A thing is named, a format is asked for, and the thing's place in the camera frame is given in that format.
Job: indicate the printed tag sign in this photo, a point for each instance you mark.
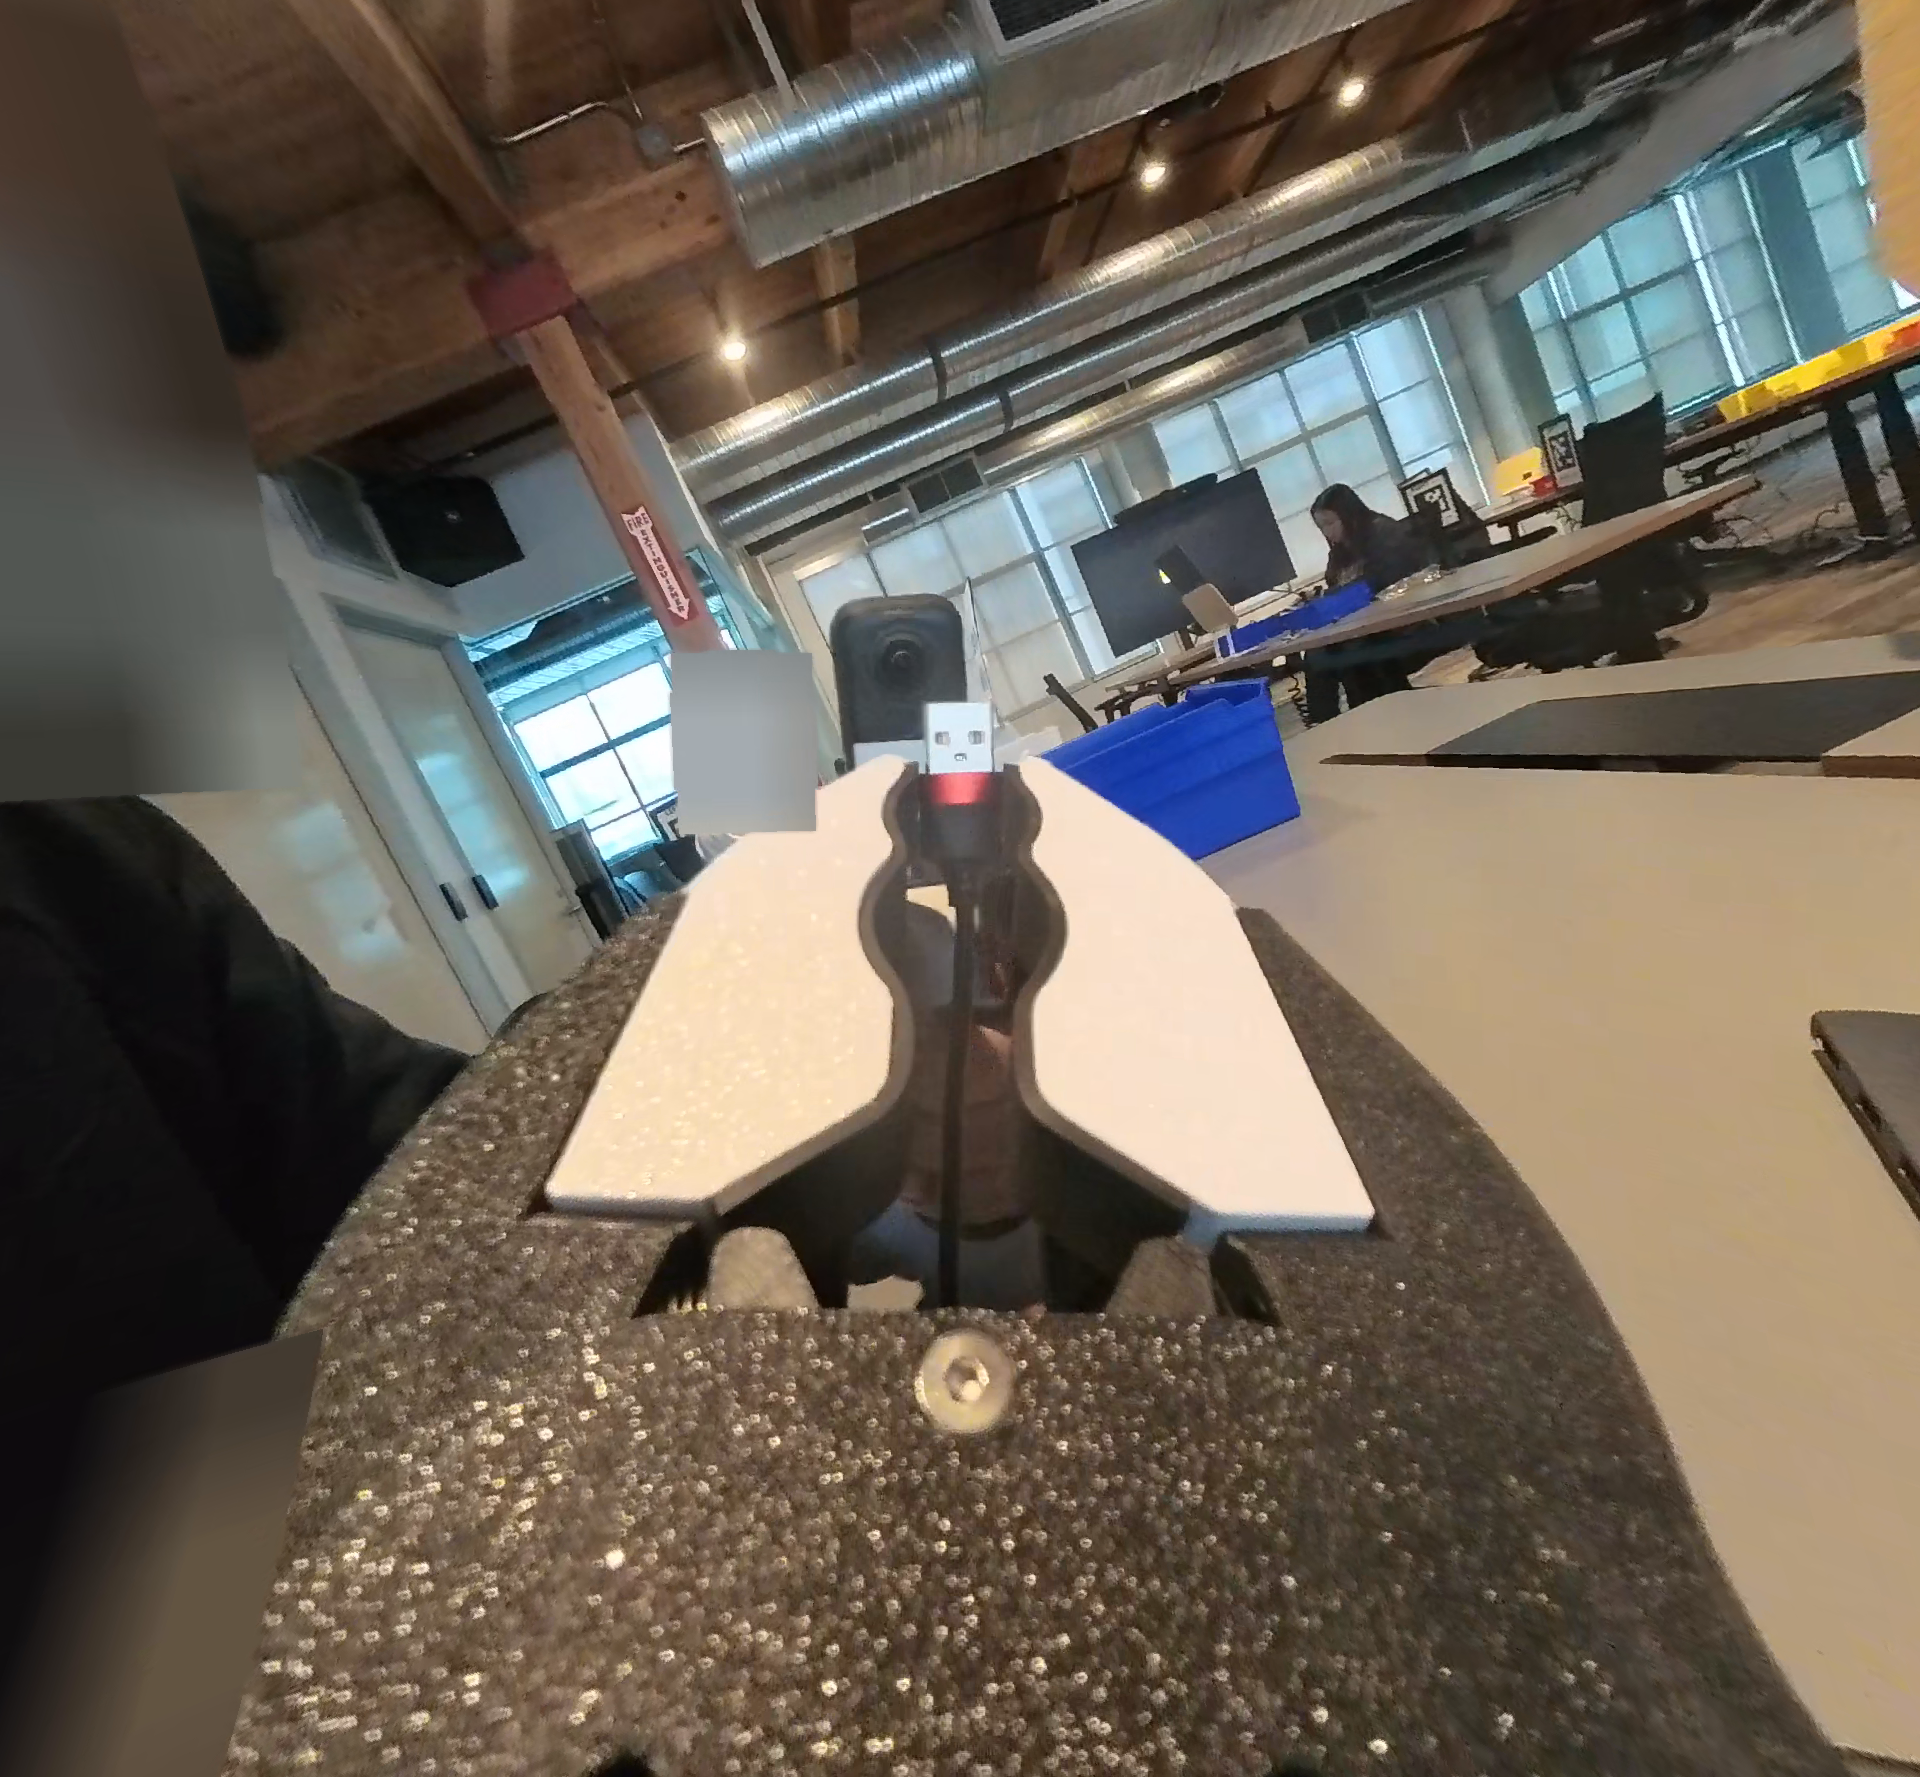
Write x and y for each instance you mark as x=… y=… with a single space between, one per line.
x=1440 y=499

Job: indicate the row of yellow bins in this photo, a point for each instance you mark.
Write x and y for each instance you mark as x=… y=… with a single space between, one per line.
x=1799 y=390

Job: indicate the black office chair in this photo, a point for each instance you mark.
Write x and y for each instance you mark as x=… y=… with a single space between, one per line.
x=1628 y=471

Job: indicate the large black monitor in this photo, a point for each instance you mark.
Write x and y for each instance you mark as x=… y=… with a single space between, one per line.
x=1186 y=562

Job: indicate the red arrow sign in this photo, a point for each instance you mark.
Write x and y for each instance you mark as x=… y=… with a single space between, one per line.
x=660 y=562

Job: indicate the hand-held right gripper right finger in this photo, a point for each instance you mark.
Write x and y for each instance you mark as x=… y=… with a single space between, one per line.
x=1186 y=1043

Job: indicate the wooden support post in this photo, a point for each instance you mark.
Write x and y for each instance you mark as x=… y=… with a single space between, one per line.
x=593 y=443

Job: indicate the long wooden desk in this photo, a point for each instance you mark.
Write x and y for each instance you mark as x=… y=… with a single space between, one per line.
x=1501 y=578

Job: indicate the silver laptop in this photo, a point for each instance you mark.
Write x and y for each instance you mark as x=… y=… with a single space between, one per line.
x=1208 y=611

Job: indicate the silver air duct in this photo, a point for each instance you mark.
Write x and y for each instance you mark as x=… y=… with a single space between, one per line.
x=839 y=142

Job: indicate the blue plastic bin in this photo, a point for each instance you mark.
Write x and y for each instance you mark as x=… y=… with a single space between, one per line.
x=1186 y=772

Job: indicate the small blue bin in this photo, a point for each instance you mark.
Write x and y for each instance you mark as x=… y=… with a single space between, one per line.
x=1290 y=624

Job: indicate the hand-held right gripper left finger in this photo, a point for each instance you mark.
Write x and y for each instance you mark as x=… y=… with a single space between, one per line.
x=736 y=1026

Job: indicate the black wall speaker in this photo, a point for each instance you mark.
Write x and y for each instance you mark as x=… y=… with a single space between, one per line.
x=442 y=533

